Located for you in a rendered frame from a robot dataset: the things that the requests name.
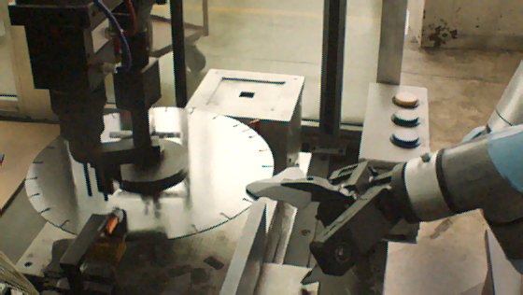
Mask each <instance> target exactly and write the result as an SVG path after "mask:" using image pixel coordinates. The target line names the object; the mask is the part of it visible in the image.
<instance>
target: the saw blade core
mask: <svg viewBox="0 0 523 295"><path fill-rule="evenodd" d="M165 110H166V108H151V109H150V110H149V114H150V115H152V116H153V117H154V120H153V122H152V125H153V126H155V127H156V132H168V131H181V132H182V136H181V138H180V139H168V140H172V141H175V142H178V143H179V144H180V145H182V146H183V147H184V148H185V149H186V150H188V153H189V162H190V163H189V167H188V169H187V171H186V172H185V173H184V174H183V175H182V176H181V177H179V178H177V179H176V180H174V181H171V182H169V183H166V184H163V186H159V187H155V188H144V189H139V188H138V187H130V186H125V185H122V186H121V187H119V189H118V191H117V192H116V193H115V195H114V196H109V195H108V199H109V201H108V202H105V198H104V193H103V192H99V191H98V188H97V182H96V176H95V170H94V168H91V167H90V164H89V163H88V169H89V175H90V181H91V187H92V196H88V192H87V186H86V180H85V175H84V169H83V163H77V162H76V161H74V159H73V158H72V156H70V155H71V154H70V152H69V147H68V142H67V141H66V140H64V139H63V138H62V136H59V137H58V138H56V139H54V140H53V141H52V142H50V143H49V144H48V145H46V147H44V148H43V150H42V151H41V152H40V153H39V154H38V155H37V156H36V157H35V159H34V160H33V163H31V165H30V167H29V171H28V174H27V177H26V191H27V195H28V198H29V200H30V202H31V206H32V207H33V208H34V210H35V211H36V212H37V213H38V214H40V216H41V217H42V218H44V219H45V220H46V221H48V222H49V223H50V224H52V225H54V226H55V227H58V228H60V227H61V229H62V230H64V231H66V232H68V233H70V234H73V235H76V236H78V234H79V233H80V231H81V230H82V228H83V227H84V225H85V224H86V223H87V221H88V218H89V217H90V216H91V214H99V215H107V216H111V217H117V219H118V222H117V224H116V225H115V227H114V229H113V230H112V232H111V233H103V232H102V233H101V234H100V236H102V237H103V240H102V241H104V242H114V243H115V244H122V241H123V235H127V236H126V238H125V241H124V244H142V243H153V242H160V239H159V234H158V233H161V236H162V241H167V240H172V239H177V238H182V237H186V236H190V235H194V234H196V231H195V229H196V230H197V231H198V232H204V231H207V230H210V229H212V228H216V227H218V226H219V225H221V224H223V223H225V222H227V221H229V220H231V219H233V218H235V217H237V216H240V215H241V214H243V213H244V212H245V211H247V210H248V209H249V208H250V207H251V206H252V203H253V201H257V200H258V199H259V198H260V197H255V196H253V195H252V194H251V193H250V192H248V191H247V190H246V189H245V187H246V185H247V184H249V182H251V181H254V180H257V179H262V178H269V177H272V174H273V157H272V154H271V151H270V149H269V147H268V146H267V145H266V143H265V142H264V141H263V140H262V138H261V137H259V136H258V135H257V134H256V133H255V132H254V131H252V130H250V131H247V132H244V133H242V132H241V131H243V130H245V129H248V127H247V126H246V125H244V124H241V123H240V122H237V121H235V120H233V119H228V118H226V117H223V116H219V115H217V114H212V113H208V112H204V111H199V110H194V112H193V110H192V109H184V108H167V112H166V113H164V112H165ZM192 112H193V113H192ZM191 113H192V115H190V114H191ZM113 117H114V119H113ZM113 117H112V116H111V115H109V116H104V121H105V124H106V129H105V131H104V132H103V133H102V134H101V138H102V142H105V141H114V140H123V139H110V138H109V137H108V133H109V132H110V131H128V132H132V131H133V130H132V123H131V113H130V111H123V112H122V113H118V114H113ZM235 126H236V127H235ZM249 137H251V139H248V138H249ZM53 148H54V149H53ZM259 151H262V152H259ZM40 163H41V164H40ZM262 167H265V168H262ZM36 178H37V179H36ZM37 194H40V195H37ZM243 200H246V201H243ZM47 209H49V210H47ZM221 215H224V216H225V217H226V218H225V217H224V216H221ZM227 218H228V219H229V220H228V219H227ZM66 221H68V222H69V223H68V222H67V223H65V222H66ZM192 226H195V229H194V228H193V227H192ZM100 236H99V237H100ZM99 237H98V238H99Z"/></svg>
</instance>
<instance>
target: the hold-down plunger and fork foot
mask: <svg viewBox="0 0 523 295"><path fill-rule="evenodd" d="M130 113H131V123H132V130H133V138H132V139H123V140H114V141H105V142H102V144H103V148H102V162H103V167H104V173H105V178H106V187H107V193H108V195H111V196H114V195H115V188H114V181H113V177H115V178H116V179H117V181H118V182H119V187H121V186H122V178H121V170H120V166H121V165H123V164H132V163H140V162H156V161H161V160H162V152H161V144H160V138H159V136H151V128H150V117H149V110H148V111H146V112H145V113H133V112H130ZM90 167H91V168H94V170H95V176H96V182H97V188H98V191H99V192H103V188H102V183H101V177H100V173H99V167H98V161H95V162H91V163H90Z"/></svg>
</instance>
